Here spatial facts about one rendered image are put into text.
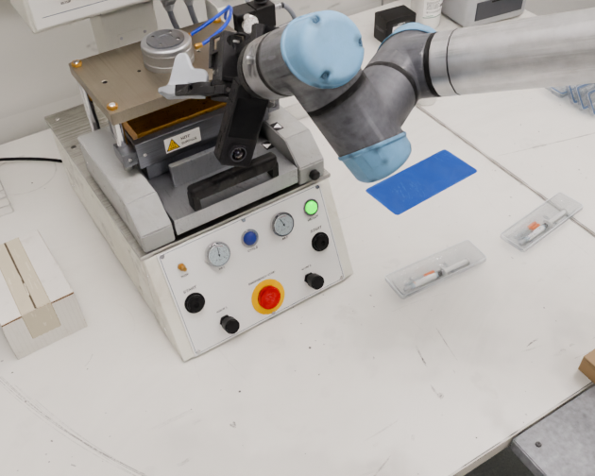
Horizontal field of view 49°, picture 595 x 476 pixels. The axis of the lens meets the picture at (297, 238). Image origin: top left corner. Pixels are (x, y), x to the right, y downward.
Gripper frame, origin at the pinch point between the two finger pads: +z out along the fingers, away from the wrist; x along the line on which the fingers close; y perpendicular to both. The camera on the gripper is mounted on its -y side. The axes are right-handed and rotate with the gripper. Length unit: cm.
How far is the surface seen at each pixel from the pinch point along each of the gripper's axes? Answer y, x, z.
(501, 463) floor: -79, -95, 29
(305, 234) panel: -19.2, -20.2, 5.4
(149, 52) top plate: 7.5, 6.9, 8.3
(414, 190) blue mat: -10, -51, 16
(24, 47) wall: 16, 19, 65
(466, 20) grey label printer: 36, -85, 43
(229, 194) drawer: -13.1, -5.1, 3.2
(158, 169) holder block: -9.9, 3.8, 11.6
